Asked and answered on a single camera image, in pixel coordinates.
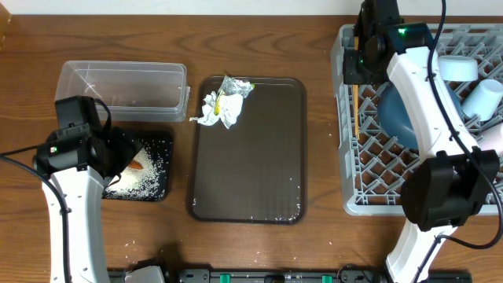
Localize orange carrot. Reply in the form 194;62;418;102
128;160;143;170

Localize large blue plate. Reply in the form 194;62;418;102
376;82;464;151

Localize small light blue bowl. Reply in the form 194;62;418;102
438;55;478;82

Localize light blue cup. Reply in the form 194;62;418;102
461;79;502;121

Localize white pink cup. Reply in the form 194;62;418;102
478;123;503;157

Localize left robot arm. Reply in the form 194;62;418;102
34;125;142;282

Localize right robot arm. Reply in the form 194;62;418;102
343;23;502;282

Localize black waste tray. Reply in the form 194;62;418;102
102;130;173;202

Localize grey dishwasher rack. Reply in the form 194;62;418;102
330;24;502;216

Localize pile of white rice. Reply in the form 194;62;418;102
105;149;160;200

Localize clear plastic bin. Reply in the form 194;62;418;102
55;61;190;122

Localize crumpled white paper napkin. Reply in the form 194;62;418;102
189;91;244;129

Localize crumpled silver foil wrapper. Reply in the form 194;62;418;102
217;75;255;98

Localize dark brown serving tray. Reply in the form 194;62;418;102
187;77;307;225

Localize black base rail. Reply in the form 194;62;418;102
108;267;472;283

